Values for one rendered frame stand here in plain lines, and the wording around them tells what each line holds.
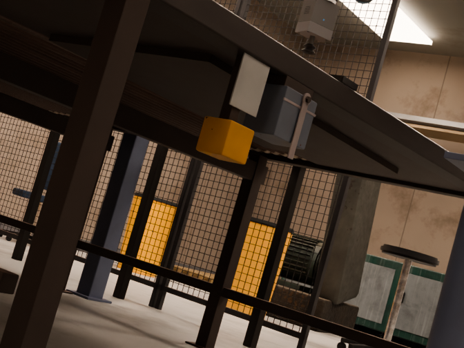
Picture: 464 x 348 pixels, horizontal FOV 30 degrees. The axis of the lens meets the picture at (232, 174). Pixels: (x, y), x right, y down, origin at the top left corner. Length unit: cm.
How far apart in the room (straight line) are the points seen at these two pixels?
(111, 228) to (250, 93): 255
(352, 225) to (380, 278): 139
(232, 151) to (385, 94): 908
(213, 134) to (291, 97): 24
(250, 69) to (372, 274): 640
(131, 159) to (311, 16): 214
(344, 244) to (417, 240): 344
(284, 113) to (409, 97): 880
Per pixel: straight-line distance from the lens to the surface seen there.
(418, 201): 1041
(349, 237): 694
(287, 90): 201
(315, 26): 247
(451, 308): 252
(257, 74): 196
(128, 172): 442
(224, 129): 187
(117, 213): 442
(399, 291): 559
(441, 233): 1024
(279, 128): 201
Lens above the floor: 43
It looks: 5 degrees up
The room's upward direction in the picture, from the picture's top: 16 degrees clockwise
